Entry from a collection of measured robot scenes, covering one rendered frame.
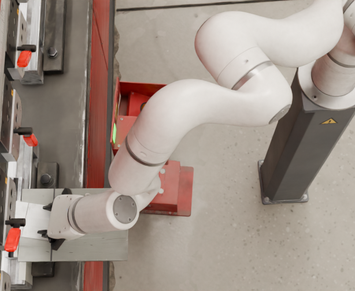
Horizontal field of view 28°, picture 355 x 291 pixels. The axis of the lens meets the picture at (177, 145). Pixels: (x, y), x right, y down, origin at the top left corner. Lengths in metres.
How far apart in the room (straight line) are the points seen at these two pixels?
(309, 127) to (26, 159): 0.77
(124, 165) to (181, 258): 1.44
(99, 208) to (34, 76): 0.61
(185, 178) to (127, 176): 1.46
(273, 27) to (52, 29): 0.88
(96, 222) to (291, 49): 0.53
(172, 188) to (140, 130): 1.43
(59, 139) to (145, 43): 1.15
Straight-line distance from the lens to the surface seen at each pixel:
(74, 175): 1.96
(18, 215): 1.82
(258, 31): 1.36
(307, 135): 2.11
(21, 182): 1.84
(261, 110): 1.27
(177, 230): 2.79
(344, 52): 1.68
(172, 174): 2.72
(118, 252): 1.77
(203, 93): 1.25
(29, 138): 1.64
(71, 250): 1.78
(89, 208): 1.54
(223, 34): 1.32
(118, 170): 1.39
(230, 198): 2.83
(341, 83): 1.83
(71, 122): 2.01
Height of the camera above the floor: 2.73
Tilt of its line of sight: 71 degrees down
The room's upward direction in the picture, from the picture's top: 1 degrees counter-clockwise
